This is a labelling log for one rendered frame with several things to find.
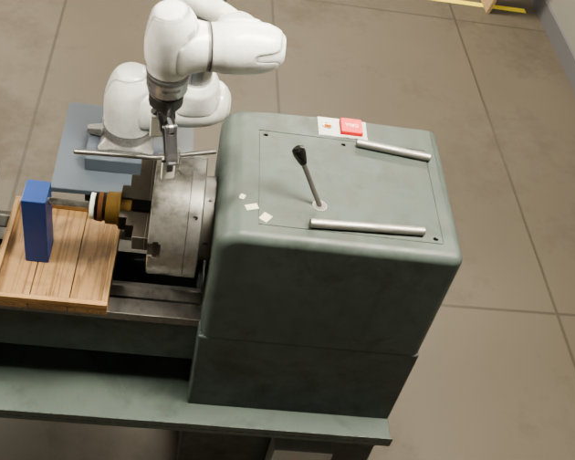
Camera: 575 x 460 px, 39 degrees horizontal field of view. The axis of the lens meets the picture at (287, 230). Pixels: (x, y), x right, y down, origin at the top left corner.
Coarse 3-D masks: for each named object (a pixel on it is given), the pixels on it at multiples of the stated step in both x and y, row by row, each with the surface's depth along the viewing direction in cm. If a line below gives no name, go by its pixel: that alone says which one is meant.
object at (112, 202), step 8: (104, 192) 207; (112, 192) 207; (120, 192) 206; (96, 200) 204; (104, 200) 205; (112, 200) 204; (120, 200) 204; (128, 200) 207; (96, 208) 204; (104, 208) 204; (112, 208) 204; (120, 208) 205; (128, 208) 206; (96, 216) 205; (104, 216) 205; (112, 216) 205; (112, 224) 207
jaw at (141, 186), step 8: (144, 160) 206; (152, 160) 206; (144, 168) 206; (152, 168) 206; (136, 176) 206; (144, 176) 206; (152, 176) 206; (136, 184) 206; (144, 184) 206; (152, 184) 207; (128, 192) 206; (136, 192) 206; (144, 192) 207
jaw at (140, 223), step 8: (120, 216) 202; (128, 216) 203; (136, 216) 204; (144, 216) 204; (120, 224) 204; (128, 224) 201; (136, 224) 201; (144, 224) 202; (128, 232) 202; (136, 232) 199; (144, 232) 199; (136, 240) 198; (144, 240) 198; (136, 248) 199; (144, 248) 199; (152, 248) 198
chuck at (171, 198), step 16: (160, 160) 201; (192, 160) 203; (160, 176) 197; (192, 176) 198; (160, 192) 195; (176, 192) 196; (160, 208) 194; (176, 208) 195; (160, 224) 194; (176, 224) 195; (160, 240) 196; (176, 240) 196; (160, 256) 198; (176, 256) 199; (160, 272) 205; (176, 272) 204
